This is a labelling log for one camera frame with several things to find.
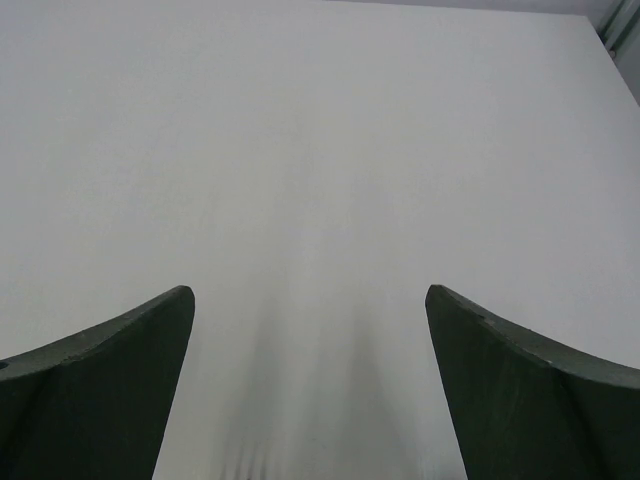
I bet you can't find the aluminium frame post right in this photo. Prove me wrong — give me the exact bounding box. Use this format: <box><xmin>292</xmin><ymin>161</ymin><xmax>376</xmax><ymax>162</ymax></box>
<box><xmin>596</xmin><ymin>0</ymin><xmax>639</xmax><ymax>58</ymax></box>

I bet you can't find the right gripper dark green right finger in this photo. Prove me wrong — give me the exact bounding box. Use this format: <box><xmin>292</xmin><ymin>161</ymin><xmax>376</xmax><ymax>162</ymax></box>
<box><xmin>425</xmin><ymin>285</ymin><xmax>639</xmax><ymax>479</ymax></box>

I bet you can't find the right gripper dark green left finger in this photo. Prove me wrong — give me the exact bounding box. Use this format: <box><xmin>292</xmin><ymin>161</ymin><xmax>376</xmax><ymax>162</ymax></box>
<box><xmin>1</xmin><ymin>286</ymin><xmax>195</xmax><ymax>479</ymax></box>

